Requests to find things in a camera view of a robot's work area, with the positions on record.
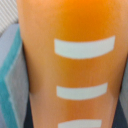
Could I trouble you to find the grey teal gripper left finger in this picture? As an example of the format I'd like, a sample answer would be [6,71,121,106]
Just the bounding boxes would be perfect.
[0,24,29,128]

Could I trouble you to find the orange bread loaf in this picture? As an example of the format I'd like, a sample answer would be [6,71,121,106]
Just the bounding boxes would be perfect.
[17,0,128,128]

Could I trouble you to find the grey teal gripper right finger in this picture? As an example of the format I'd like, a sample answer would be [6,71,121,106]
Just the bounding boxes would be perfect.
[120,58,128,111]

